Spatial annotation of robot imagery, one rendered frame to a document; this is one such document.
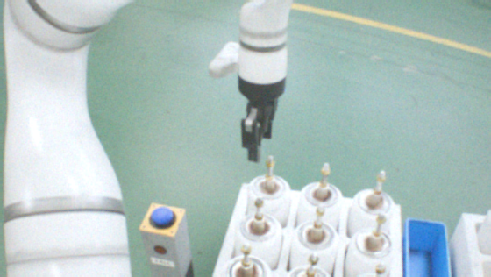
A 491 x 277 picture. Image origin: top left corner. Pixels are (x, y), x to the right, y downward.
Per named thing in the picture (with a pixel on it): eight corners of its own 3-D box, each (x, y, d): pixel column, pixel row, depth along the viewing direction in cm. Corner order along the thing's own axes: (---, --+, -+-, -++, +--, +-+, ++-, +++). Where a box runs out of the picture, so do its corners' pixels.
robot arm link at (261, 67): (227, 51, 76) (226, 17, 72) (293, 61, 73) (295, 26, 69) (206, 77, 69) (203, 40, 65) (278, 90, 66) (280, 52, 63)
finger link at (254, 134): (241, 116, 70) (245, 140, 74) (238, 124, 69) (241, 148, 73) (259, 118, 69) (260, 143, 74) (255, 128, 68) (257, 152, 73)
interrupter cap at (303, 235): (342, 237, 91) (342, 235, 90) (316, 257, 87) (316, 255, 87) (315, 216, 95) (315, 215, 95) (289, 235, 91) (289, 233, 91)
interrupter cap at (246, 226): (265, 209, 97) (265, 208, 97) (284, 234, 92) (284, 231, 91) (233, 223, 94) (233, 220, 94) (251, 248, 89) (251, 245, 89)
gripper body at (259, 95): (278, 85, 66) (275, 137, 72) (292, 59, 73) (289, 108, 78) (230, 76, 68) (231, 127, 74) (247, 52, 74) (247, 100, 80)
